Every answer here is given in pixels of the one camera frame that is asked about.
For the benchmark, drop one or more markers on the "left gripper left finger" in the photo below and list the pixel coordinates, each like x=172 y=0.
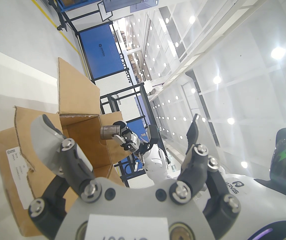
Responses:
x=71 y=161

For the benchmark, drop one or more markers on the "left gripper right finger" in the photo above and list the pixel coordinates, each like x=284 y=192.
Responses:
x=194 y=173

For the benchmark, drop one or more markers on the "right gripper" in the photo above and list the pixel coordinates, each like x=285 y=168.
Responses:
x=133 y=144

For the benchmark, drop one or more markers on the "grey metal bush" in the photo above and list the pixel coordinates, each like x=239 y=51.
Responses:
x=107 y=132

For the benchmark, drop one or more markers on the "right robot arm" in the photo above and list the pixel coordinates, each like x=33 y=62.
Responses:
x=155 y=159

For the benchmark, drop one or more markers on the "large brown cardboard carton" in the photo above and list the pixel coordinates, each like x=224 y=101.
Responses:
x=83 y=131

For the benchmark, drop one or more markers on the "robot body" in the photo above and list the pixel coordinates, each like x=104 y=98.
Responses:
x=258 y=201

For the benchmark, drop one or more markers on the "blue partition panel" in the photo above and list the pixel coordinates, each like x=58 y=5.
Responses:
x=99 y=51

